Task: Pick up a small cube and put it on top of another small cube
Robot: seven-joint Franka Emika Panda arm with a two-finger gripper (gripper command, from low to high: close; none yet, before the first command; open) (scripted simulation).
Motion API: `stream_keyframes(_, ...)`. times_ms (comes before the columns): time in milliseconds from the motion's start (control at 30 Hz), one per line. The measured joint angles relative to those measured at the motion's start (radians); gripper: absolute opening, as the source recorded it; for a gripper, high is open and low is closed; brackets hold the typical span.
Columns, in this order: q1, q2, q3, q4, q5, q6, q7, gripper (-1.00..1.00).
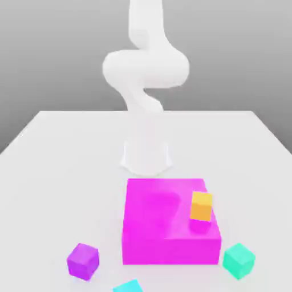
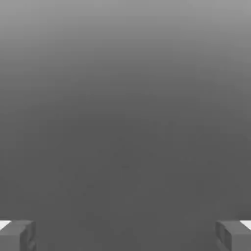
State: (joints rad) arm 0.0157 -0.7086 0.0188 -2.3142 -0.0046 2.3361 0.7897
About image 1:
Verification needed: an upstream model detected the small orange cube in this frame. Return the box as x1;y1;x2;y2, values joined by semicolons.
189;190;213;222

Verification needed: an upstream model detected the small purple cube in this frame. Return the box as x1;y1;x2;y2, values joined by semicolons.
66;242;100;282

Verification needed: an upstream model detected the small cyan cube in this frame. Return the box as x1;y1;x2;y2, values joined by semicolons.
112;278;144;292

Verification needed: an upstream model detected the small green cube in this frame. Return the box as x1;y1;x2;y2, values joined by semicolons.
222;242;256;281

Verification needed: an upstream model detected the large magenta box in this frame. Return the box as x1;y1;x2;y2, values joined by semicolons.
121;178;222;266

